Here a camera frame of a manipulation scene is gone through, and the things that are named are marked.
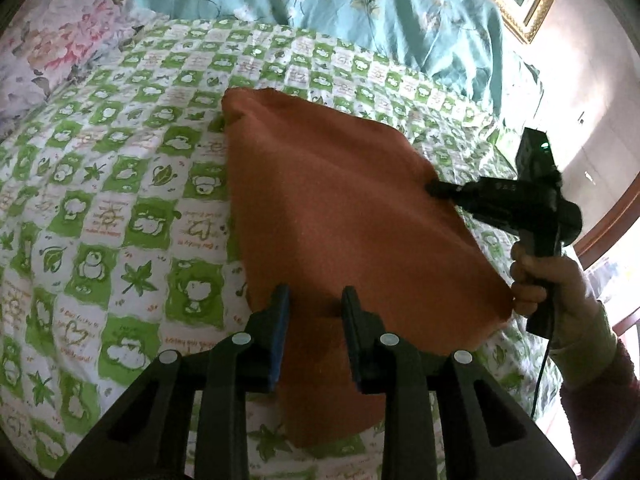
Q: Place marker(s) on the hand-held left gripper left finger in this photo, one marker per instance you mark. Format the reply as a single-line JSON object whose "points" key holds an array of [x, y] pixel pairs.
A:
{"points": [[280, 340]]}

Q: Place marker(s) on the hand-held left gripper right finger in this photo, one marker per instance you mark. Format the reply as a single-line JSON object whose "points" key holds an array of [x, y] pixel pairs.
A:
{"points": [[352, 347]]}

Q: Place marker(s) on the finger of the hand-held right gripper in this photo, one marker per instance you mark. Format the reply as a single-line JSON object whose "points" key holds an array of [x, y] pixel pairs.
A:
{"points": [[442, 190]]}

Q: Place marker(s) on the person's right hand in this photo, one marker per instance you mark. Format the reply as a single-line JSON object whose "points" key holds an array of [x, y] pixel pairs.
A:
{"points": [[575, 280]]}

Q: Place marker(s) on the wooden door frame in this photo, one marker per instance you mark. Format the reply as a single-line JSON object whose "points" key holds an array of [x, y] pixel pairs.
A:
{"points": [[615, 220]]}

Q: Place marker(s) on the green checked bed sheet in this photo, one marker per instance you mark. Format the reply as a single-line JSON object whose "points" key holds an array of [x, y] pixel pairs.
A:
{"points": [[125, 185]]}

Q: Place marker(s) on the pale floral pillow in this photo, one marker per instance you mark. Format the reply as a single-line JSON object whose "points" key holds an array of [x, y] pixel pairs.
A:
{"points": [[60, 35]]}

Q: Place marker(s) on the gold framed painting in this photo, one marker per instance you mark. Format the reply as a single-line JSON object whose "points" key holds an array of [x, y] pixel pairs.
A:
{"points": [[530, 15]]}

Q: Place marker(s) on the orange knit sweater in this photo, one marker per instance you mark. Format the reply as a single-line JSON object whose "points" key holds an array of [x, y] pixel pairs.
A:
{"points": [[350, 200]]}

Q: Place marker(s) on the person's right forearm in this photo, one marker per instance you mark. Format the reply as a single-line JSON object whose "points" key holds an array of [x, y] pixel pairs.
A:
{"points": [[600, 400]]}

